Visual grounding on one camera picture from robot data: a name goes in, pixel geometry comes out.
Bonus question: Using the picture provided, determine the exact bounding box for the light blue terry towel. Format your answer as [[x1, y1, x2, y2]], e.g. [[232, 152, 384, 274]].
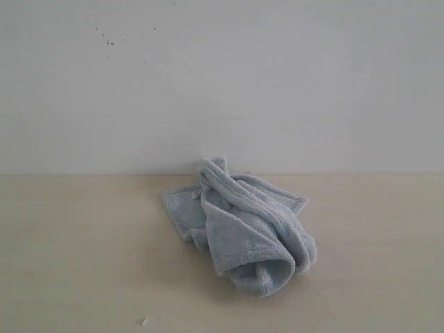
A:
[[162, 157, 318, 298]]

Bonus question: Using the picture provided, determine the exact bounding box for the small white paper scrap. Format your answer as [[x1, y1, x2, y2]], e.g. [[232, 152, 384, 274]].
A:
[[140, 317, 148, 327]]

